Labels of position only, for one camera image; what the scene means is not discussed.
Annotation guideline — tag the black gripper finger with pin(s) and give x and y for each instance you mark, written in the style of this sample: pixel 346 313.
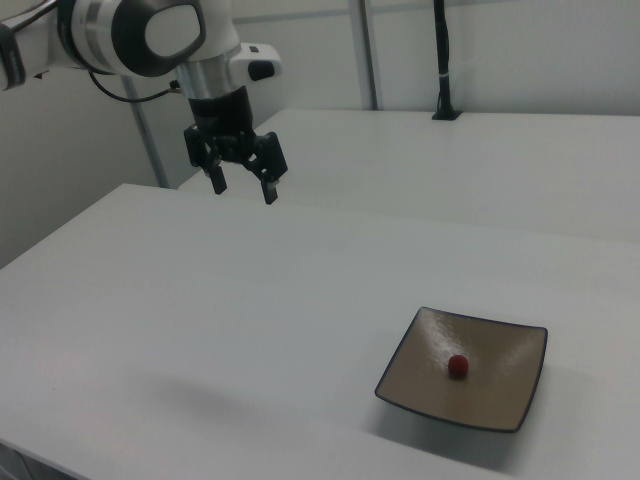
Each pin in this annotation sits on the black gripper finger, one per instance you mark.
pixel 216 172
pixel 274 160

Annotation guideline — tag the square brown ceramic plate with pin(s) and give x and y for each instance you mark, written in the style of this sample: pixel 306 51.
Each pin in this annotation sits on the square brown ceramic plate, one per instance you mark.
pixel 465 395

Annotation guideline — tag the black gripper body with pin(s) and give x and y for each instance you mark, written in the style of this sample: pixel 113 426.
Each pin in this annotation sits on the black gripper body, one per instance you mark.
pixel 222 117

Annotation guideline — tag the red strawberry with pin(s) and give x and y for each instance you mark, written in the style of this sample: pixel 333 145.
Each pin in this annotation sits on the red strawberry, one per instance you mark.
pixel 458 366

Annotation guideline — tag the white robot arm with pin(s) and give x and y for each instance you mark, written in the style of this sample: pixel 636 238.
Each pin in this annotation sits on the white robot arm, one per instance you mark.
pixel 100 30

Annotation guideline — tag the grey metal partition post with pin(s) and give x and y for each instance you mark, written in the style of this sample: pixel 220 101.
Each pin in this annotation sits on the grey metal partition post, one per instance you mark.
pixel 364 50
pixel 147 140

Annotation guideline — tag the black camera pole with base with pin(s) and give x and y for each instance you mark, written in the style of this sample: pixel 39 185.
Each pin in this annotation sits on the black camera pole with base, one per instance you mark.
pixel 444 60

